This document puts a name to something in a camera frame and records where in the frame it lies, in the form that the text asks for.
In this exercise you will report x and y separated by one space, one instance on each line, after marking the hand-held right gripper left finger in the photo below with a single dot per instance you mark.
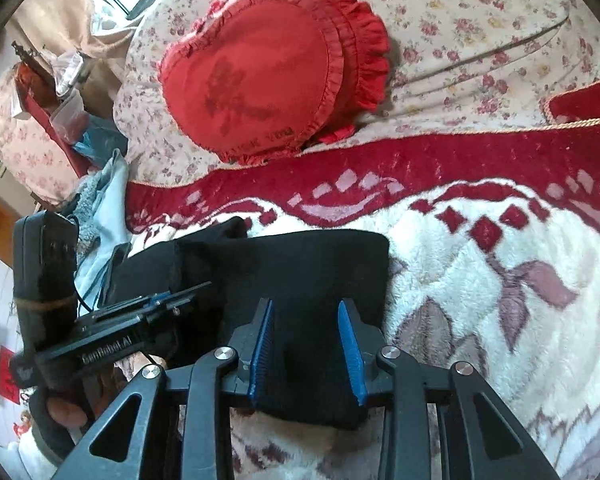
260 355

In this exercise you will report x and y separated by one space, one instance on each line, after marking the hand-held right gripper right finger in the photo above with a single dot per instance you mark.
350 355

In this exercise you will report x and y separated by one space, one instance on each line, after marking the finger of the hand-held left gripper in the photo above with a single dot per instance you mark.
180 296

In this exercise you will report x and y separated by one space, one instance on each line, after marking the black pants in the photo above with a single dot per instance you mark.
300 270

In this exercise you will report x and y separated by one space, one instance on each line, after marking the person's left hand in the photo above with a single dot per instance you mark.
65 412

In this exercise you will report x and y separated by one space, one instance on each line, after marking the wooden cabinet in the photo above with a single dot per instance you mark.
0 220

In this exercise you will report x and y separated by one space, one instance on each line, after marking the light blue fleece-lined jacket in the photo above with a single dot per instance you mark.
107 195

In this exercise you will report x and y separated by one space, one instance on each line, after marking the pink floral pillow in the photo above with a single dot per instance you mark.
15 160

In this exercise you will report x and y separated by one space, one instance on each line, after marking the red cloth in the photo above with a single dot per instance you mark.
55 135

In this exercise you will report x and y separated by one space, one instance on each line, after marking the blue plastic bag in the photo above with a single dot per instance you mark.
97 140

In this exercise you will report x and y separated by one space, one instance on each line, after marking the red white plush blanket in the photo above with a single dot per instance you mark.
480 285

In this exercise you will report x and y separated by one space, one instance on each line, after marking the clear plastic bag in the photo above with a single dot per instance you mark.
70 72

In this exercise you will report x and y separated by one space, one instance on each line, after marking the red heart pillow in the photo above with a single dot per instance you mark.
260 75

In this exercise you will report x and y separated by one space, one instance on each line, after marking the beige cloth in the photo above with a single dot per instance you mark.
55 25

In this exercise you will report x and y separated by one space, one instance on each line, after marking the floral quilt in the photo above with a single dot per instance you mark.
455 35

